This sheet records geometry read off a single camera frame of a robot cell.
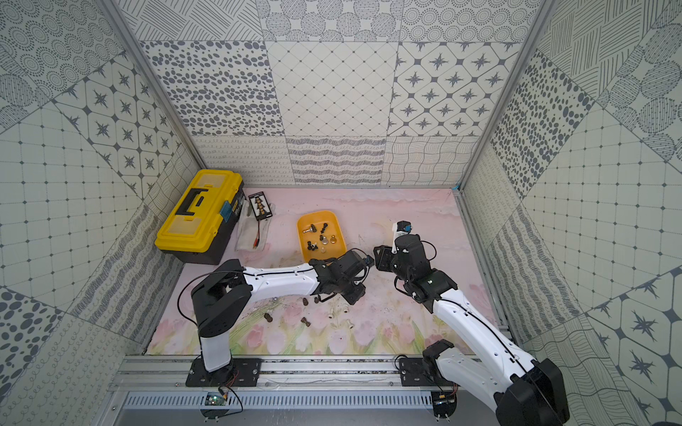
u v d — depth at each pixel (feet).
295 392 2.35
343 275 2.22
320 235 3.35
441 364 2.03
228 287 1.74
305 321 2.75
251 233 3.42
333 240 3.33
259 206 3.64
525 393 1.24
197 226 2.82
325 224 3.52
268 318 2.70
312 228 3.42
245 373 2.41
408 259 1.89
